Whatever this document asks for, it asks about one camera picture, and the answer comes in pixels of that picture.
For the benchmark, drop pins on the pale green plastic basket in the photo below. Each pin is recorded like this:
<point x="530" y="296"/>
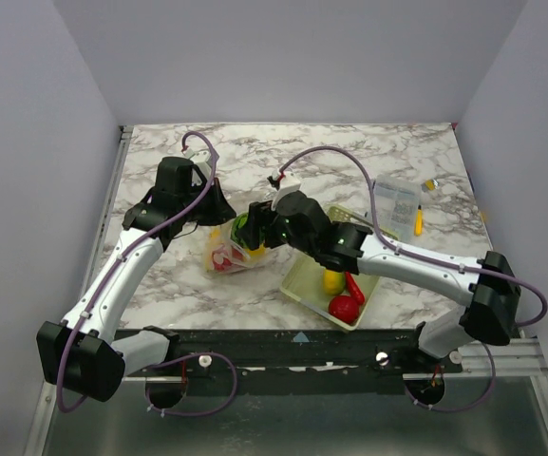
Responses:
<point x="303" y="284"/>

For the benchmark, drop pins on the red bell pepper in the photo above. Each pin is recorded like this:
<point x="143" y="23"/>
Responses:
<point x="225" y="259"/>

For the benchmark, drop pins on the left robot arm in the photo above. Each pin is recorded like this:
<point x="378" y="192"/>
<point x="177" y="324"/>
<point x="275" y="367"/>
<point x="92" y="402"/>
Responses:
<point x="81" y="353"/>

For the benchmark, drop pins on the yellow lemon toy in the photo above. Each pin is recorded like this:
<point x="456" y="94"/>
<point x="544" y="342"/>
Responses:
<point x="257" y="253"/>

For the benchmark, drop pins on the red apple toy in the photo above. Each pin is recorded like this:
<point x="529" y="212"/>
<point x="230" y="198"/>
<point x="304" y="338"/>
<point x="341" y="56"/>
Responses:
<point x="345" y="308"/>

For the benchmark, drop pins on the clear zip top bag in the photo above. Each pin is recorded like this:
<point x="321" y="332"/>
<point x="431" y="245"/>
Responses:
<point x="224" y="239"/>

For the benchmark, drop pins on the green watermelon toy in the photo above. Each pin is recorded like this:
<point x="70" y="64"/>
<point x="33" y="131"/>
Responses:
<point x="240" y="232"/>

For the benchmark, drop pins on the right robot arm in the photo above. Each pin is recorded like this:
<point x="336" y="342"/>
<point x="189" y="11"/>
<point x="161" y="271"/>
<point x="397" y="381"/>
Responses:
<point x="484" y="289"/>

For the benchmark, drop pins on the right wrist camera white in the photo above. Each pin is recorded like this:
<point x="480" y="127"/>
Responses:
<point x="284" y="183"/>

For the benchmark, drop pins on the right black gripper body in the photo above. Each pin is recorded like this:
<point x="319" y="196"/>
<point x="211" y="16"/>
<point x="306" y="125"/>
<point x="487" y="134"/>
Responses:
<point x="259" y="225"/>

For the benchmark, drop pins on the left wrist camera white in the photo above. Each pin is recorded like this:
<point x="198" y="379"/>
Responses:
<point x="202" y="159"/>

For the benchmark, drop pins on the yellow green mango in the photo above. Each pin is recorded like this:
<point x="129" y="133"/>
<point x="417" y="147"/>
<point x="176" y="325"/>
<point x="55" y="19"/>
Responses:
<point x="333" y="283"/>

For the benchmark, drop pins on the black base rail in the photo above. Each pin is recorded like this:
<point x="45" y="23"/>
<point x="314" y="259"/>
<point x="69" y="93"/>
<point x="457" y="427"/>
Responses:
<point x="294" y="362"/>

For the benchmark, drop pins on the small yellow silver clip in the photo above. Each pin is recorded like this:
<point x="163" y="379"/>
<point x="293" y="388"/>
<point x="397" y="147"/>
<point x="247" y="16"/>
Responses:
<point x="430" y="185"/>

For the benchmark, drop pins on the red chili pepper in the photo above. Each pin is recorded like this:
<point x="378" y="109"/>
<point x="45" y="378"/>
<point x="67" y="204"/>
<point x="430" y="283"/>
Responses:
<point x="353" y="289"/>

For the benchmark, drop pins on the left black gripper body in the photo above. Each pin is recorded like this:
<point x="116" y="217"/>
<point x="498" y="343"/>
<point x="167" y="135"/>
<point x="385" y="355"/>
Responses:
<point x="210" y="212"/>

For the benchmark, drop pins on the yellow handled cutter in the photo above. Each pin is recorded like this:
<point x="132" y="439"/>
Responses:
<point x="418" y="226"/>

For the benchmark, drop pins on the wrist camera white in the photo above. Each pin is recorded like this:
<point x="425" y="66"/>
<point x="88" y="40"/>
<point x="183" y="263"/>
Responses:
<point x="284" y="183"/>
<point x="202" y="159"/>

